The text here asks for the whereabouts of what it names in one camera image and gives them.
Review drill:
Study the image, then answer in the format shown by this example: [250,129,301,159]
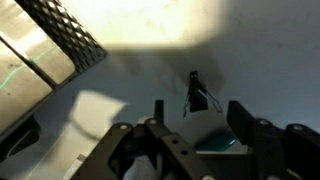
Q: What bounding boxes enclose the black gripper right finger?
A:
[227,101,320,180]

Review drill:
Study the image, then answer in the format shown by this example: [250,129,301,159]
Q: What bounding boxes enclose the black binder clip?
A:
[183,71,223,118]

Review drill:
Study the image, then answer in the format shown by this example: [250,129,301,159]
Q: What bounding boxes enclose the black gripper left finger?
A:
[71,100,214,180]

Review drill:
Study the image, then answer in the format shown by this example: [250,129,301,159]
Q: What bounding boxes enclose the teal plastic object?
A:
[194,130,238,152]

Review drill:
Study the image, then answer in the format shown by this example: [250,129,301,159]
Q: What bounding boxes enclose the black mesh metal tray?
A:
[0,0,108,144]

